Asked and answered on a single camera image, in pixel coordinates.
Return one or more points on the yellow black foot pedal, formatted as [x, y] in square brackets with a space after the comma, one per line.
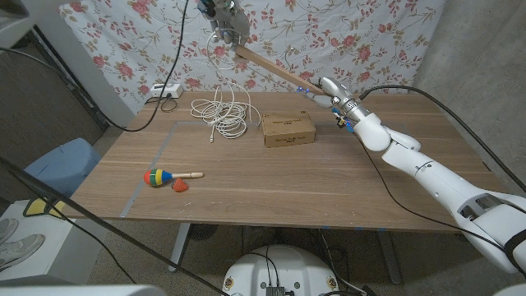
[59, 209]
[36, 206]

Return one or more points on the grey sneaker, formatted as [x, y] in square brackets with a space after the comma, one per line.
[6, 228]
[20, 248]

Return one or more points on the metal table leg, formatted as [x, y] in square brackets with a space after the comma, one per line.
[389, 257]
[179, 246]

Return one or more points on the colourful striped wooden maraca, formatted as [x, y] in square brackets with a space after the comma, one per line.
[156, 177]

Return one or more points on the white power strip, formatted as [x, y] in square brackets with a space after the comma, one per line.
[166, 90]

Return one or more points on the white robot torso rim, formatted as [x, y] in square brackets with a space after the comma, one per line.
[82, 291]

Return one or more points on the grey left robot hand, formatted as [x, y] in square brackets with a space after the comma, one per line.
[232, 20]

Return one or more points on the floral printed backdrop cloth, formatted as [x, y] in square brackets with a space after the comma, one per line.
[328, 33]

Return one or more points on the red toy strawberry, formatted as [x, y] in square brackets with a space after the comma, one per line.
[180, 186]

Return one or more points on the brown cardboard package box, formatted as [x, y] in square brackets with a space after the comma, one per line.
[287, 131]

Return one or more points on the wooden stick with metal brackets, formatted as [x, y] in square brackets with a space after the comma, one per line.
[275, 67]

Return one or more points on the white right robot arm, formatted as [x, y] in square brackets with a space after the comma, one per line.
[431, 177]

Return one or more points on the blue padded stool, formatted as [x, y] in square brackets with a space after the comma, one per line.
[65, 164]

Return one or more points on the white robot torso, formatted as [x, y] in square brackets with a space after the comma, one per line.
[283, 267]

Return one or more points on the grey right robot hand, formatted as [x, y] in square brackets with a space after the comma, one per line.
[333, 88]

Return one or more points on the black round floor object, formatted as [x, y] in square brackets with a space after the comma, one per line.
[203, 232]

